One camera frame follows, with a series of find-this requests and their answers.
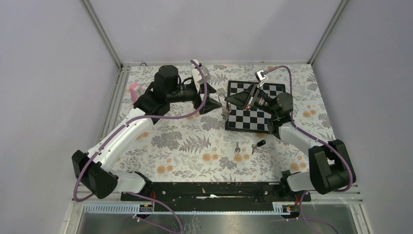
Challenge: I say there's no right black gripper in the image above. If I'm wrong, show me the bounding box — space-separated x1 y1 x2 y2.
225 82 278 117

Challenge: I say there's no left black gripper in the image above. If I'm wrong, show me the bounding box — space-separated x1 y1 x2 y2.
167 82 222 114

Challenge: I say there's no keyring with coloured keys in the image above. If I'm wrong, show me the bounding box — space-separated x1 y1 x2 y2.
218 94 231 121

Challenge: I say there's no silver key white head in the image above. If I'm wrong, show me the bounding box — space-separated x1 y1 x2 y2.
234 142 241 154

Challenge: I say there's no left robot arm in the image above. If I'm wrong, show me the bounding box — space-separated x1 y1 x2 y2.
72 60 221 202

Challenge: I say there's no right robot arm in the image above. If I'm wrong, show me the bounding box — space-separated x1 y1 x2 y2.
225 84 356 201

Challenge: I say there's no black white chessboard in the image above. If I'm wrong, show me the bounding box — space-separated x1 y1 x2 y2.
225 80 286 134

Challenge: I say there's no floral table mat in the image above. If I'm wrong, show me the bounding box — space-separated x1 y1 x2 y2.
114 64 335 182

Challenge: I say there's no key with black fob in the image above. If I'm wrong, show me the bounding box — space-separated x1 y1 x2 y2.
251 140 266 155

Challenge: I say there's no pink box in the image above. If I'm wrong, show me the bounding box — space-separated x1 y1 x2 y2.
130 83 145 103

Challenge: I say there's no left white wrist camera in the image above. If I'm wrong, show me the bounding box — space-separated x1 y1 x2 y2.
191 66 211 94

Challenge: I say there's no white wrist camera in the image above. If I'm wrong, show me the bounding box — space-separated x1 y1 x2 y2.
191 66 211 94
255 70 268 87

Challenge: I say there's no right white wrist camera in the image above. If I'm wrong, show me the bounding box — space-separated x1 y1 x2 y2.
255 70 268 87

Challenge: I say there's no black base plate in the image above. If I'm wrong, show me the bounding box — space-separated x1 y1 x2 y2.
121 182 302 211

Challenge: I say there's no white cable duct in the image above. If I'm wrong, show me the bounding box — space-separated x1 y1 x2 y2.
84 202 292 215

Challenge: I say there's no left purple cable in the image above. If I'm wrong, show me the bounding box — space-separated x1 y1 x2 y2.
73 59 209 234

